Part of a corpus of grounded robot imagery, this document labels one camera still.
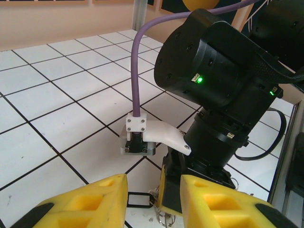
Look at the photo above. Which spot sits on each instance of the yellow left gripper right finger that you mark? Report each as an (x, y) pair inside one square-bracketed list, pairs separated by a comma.
[(237, 213)]

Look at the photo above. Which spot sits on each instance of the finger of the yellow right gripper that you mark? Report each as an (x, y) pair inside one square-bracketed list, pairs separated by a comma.
[(171, 185)]

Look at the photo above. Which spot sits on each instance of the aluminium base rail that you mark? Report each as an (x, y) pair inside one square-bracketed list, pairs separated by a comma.
[(285, 147)]

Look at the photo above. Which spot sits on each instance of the aluminium frame post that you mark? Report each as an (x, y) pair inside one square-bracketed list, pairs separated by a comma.
[(140, 14)]

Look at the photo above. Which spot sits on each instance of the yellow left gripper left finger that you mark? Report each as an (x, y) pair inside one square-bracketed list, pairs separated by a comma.
[(71, 211)]

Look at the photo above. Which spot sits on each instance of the black key tag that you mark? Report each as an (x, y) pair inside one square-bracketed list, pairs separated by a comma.
[(151, 201)]

